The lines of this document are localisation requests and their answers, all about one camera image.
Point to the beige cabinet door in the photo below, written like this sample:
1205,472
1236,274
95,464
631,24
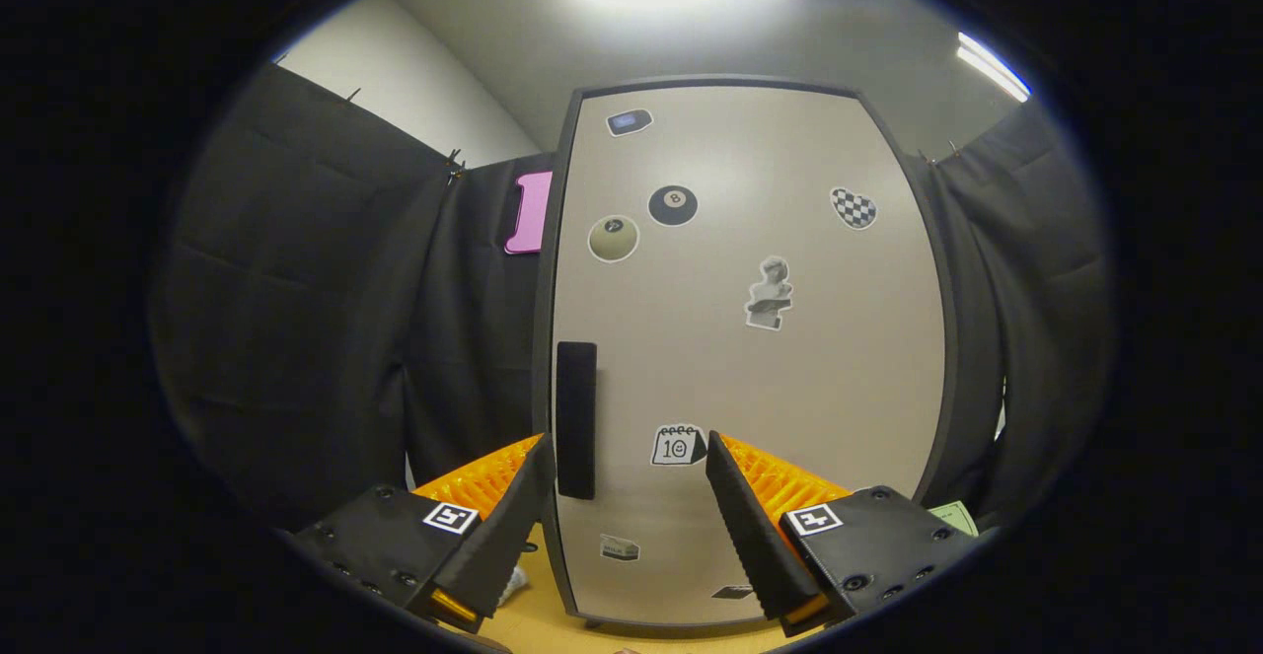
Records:
789,388

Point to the small ceiling light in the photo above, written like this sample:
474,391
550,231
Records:
992,64

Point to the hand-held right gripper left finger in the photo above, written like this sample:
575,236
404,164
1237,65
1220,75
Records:
513,526

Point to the small white object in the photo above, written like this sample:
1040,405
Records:
513,585

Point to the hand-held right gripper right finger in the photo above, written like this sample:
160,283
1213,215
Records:
750,526

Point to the black backdrop cloth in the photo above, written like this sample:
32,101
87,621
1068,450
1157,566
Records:
296,319

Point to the green book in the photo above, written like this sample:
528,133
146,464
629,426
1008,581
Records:
955,518

